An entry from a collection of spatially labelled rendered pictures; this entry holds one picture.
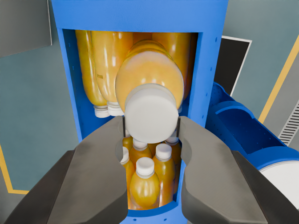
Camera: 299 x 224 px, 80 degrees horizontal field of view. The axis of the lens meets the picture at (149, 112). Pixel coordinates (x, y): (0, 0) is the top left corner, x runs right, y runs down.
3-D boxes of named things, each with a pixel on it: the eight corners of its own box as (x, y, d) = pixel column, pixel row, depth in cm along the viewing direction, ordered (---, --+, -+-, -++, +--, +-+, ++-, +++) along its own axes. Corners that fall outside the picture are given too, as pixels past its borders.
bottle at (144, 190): (154, 208, 52) (157, 158, 44) (160, 233, 46) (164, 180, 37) (130, 211, 51) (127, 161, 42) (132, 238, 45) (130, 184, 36)
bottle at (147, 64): (124, 77, 32) (103, 138, 16) (130, 35, 29) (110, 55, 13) (163, 84, 33) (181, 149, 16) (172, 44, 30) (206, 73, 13)
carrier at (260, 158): (224, 107, 147) (220, 74, 134) (315, 206, 69) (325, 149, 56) (190, 117, 150) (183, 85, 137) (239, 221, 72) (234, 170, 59)
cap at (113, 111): (130, 101, 37) (130, 109, 38) (117, 97, 39) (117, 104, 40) (116, 107, 34) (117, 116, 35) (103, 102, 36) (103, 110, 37)
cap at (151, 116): (123, 124, 15) (121, 136, 14) (130, 80, 14) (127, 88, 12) (168, 130, 16) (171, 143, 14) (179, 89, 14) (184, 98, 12)
